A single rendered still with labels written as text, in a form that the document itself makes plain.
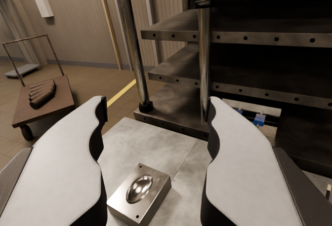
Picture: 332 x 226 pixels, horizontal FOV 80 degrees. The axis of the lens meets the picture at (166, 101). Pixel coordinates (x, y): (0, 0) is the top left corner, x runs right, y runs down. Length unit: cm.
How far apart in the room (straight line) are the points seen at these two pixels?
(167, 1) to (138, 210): 305
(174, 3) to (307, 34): 266
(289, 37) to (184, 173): 68
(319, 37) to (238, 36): 28
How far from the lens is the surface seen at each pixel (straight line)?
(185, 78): 111
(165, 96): 145
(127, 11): 110
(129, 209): 78
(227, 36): 95
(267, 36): 92
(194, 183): 88
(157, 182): 81
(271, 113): 105
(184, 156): 97
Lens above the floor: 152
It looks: 32 degrees down
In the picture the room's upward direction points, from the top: 8 degrees counter-clockwise
